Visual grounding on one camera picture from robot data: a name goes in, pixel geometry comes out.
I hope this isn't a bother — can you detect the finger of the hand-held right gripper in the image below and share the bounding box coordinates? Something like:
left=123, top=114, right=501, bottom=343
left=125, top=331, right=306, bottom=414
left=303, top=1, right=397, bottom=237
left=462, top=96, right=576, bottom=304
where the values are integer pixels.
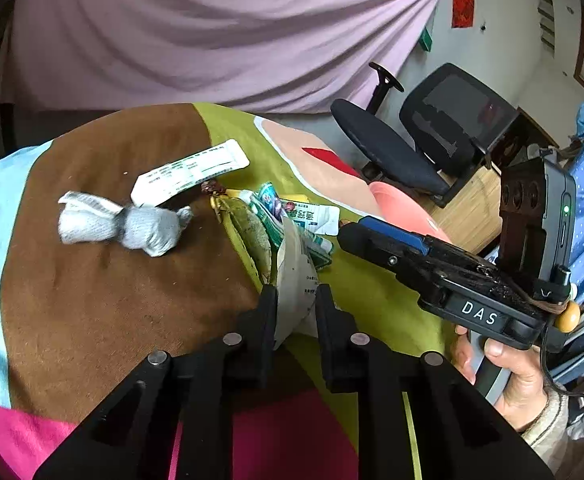
left=359, top=216, right=493, bottom=266
left=339, top=222, right=453, bottom=296

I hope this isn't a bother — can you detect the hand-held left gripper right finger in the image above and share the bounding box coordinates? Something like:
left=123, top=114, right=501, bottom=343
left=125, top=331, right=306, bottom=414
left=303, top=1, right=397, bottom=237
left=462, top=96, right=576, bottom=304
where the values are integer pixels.
left=315, top=284, right=555, bottom=480

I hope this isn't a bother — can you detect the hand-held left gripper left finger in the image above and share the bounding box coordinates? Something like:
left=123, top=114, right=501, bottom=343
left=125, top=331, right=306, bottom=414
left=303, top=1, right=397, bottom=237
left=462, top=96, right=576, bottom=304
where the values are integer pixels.
left=32, top=284, right=279, bottom=480

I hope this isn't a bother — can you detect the salmon plastic basin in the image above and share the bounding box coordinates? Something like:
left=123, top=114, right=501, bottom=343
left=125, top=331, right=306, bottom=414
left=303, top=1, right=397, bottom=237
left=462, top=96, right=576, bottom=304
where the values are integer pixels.
left=369, top=181, right=455, bottom=247

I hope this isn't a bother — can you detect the white paper piece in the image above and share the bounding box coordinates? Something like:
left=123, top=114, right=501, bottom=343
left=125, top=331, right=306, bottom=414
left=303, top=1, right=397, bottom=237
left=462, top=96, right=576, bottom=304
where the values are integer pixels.
left=270, top=210, right=320, bottom=348

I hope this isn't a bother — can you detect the white printed tube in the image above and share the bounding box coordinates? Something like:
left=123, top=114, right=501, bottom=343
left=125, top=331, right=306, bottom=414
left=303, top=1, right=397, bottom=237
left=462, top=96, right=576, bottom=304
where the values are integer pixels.
left=282, top=200, right=341, bottom=236

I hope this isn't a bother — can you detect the person's right forearm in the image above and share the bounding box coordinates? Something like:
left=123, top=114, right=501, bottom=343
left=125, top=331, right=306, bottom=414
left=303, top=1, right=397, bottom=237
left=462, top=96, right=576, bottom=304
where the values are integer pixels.
left=519, top=390, right=575, bottom=476

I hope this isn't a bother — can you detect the person's right hand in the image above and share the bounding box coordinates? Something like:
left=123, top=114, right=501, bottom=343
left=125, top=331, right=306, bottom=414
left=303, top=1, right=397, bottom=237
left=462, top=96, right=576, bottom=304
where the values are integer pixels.
left=454, top=327, right=548, bottom=431

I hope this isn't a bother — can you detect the black office chair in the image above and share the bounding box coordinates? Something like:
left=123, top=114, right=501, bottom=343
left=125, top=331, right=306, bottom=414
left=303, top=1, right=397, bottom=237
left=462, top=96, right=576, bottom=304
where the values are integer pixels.
left=331, top=62, right=520, bottom=208

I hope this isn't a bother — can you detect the yellow wooden bead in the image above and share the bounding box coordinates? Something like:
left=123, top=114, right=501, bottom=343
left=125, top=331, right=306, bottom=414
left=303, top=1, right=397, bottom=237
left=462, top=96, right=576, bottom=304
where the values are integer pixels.
left=556, top=302, right=581, bottom=333

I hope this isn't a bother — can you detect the green striped tube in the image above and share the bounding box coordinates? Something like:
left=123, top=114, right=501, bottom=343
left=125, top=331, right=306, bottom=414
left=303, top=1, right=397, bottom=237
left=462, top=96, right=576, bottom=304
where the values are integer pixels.
left=249, top=182, right=333, bottom=267

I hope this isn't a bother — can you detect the small dark brown scrap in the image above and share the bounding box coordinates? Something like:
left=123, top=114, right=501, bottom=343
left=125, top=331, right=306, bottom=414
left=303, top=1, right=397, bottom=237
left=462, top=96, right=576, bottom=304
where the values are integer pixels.
left=202, top=181, right=227, bottom=211

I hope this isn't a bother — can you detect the grey cloth bundle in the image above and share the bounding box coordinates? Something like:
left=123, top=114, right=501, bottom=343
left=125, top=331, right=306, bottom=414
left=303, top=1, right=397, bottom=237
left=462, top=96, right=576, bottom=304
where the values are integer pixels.
left=58, top=191, right=193, bottom=258

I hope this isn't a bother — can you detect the long white flat packet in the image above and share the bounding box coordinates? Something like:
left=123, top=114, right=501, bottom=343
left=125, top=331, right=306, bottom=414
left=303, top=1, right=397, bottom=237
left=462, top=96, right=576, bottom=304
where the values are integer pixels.
left=130, top=139, right=250, bottom=208

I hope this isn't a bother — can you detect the colourful printed blanket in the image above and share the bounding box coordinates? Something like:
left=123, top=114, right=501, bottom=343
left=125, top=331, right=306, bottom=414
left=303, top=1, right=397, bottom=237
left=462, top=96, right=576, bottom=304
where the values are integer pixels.
left=0, top=102, right=453, bottom=480

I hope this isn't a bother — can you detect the pink curtain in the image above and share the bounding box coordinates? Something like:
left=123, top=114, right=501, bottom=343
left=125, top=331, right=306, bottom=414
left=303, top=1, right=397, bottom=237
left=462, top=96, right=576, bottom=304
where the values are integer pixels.
left=0, top=0, right=448, bottom=113

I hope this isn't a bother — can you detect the black cable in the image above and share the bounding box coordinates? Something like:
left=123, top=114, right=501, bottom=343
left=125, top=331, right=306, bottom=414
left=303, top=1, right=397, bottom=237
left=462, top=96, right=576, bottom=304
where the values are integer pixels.
left=539, top=332, right=584, bottom=403

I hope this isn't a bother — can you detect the red wall paper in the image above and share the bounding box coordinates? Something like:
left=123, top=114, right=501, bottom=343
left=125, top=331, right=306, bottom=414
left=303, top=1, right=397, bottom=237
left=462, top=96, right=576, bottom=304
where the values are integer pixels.
left=452, top=0, right=476, bottom=29

